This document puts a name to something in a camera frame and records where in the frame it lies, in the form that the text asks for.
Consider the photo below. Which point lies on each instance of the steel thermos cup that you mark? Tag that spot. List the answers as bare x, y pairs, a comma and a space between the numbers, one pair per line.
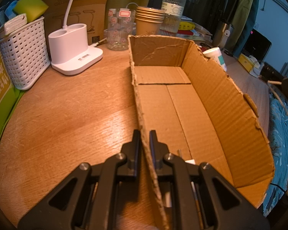
223, 34

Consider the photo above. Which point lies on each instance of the clear plastic water bottle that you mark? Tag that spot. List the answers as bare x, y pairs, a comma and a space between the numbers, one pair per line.
174, 4

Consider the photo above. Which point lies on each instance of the thin pen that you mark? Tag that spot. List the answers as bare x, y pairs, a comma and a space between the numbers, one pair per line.
196, 196

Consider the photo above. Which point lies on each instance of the blue printed blanket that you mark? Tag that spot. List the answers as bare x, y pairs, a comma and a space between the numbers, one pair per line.
282, 148

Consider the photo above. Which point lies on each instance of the printed glass cup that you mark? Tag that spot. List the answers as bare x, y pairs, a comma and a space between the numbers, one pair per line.
121, 28

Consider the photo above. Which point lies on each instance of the black scissors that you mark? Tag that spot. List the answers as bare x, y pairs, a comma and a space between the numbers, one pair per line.
204, 44

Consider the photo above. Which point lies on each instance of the dark board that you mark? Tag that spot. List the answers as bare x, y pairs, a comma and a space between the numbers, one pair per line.
273, 73

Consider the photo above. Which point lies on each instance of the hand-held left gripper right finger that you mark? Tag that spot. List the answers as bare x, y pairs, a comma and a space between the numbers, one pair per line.
153, 151

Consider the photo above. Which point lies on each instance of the white folded cloth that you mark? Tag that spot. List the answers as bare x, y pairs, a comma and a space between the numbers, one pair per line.
14, 23

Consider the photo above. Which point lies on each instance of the yellow box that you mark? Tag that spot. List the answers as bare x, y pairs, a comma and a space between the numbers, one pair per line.
246, 61

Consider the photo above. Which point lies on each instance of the white plastic woven basket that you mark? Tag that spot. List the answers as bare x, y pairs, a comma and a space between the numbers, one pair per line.
24, 52

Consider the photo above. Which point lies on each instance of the green packaging box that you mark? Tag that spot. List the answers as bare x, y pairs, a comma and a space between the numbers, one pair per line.
0, 95

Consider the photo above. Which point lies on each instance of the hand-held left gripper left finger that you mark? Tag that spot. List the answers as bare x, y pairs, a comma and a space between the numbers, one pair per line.
136, 153

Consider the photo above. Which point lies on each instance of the stack of brown paper cups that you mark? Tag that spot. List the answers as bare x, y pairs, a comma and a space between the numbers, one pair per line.
148, 24

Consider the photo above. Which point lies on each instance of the stack of colourful books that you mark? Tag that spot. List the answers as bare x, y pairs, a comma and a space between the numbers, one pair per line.
192, 27

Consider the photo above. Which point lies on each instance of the cardboard box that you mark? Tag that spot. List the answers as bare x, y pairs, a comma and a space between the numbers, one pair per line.
182, 105

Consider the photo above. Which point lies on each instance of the brown cardboard lamp package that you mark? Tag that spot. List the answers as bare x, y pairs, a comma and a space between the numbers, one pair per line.
88, 2

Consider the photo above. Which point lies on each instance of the brown twine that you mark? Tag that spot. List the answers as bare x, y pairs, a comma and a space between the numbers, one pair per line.
274, 82

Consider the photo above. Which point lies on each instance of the white pill bottle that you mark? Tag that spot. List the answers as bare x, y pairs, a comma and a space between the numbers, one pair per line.
216, 56

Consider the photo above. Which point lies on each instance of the white desk lamp base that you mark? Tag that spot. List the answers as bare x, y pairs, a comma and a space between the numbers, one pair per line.
69, 40

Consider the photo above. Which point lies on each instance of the small white plastic piece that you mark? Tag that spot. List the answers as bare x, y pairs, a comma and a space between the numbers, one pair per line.
190, 162

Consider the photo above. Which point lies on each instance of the green sponge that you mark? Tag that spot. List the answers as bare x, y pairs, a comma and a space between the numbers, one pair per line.
31, 6

